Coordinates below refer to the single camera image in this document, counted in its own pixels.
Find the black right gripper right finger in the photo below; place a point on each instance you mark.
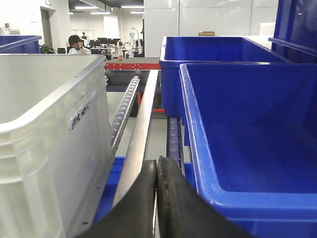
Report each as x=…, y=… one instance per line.
x=182, y=213

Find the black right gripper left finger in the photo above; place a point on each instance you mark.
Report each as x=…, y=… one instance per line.
x=133, y=215

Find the white plastic tote bin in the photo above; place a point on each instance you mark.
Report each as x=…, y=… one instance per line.
x=55, y=148

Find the blue bin near right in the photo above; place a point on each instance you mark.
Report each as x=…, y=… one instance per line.
x=252, y=129

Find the blue bin far left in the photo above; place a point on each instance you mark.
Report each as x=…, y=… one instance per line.
x=19, y=44

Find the white humanoid robot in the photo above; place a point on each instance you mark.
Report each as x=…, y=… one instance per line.
x=132, y=42

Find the seated person in white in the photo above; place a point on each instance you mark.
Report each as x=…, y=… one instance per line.
x=77, y=47

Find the metal shelf divider rail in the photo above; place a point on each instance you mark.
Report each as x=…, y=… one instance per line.
x=138, y=143

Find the roller track rail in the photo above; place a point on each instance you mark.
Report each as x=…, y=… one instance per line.
x=118, y=124

